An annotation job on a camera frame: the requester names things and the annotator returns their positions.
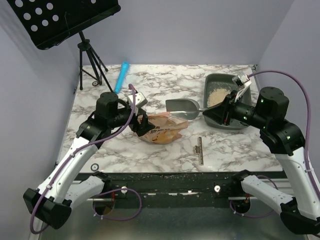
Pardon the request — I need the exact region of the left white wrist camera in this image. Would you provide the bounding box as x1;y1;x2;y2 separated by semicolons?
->
126;92;148;109

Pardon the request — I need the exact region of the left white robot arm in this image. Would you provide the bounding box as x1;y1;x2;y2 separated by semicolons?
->
23;90;155;234

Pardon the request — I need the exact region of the blue cylindrical handle tool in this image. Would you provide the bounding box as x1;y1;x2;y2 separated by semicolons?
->
114;61;130;94

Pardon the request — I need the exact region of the orange cat litter bag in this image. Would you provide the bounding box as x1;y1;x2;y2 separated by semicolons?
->
138;112;189;145

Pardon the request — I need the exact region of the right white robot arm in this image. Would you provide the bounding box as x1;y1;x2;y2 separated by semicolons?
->
203;87;320;235

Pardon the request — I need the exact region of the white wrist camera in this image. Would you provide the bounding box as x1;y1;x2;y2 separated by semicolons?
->
126;92;148;109
232;73;252;103

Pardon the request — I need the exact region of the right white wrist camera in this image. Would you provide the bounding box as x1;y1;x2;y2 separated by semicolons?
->
232;73;252;103

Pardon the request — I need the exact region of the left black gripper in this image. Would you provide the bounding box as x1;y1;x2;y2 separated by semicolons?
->
108;104;156;136

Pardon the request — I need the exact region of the silver metal litter scoop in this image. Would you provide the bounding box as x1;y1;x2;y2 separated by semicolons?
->
165;98;208;121

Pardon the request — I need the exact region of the beige litter pile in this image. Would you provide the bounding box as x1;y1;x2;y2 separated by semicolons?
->
207;88;231;108

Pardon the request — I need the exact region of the black perforated music stand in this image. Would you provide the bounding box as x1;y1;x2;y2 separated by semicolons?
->
8;0;121;90

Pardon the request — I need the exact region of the dark green litter tray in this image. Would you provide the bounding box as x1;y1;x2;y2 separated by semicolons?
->
203;73;247;131

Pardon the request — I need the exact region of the aluminium extrusion rail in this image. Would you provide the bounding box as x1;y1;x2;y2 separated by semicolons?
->
228;188;295;200

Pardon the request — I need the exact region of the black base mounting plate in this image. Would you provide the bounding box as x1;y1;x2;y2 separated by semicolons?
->
101;172;247;209

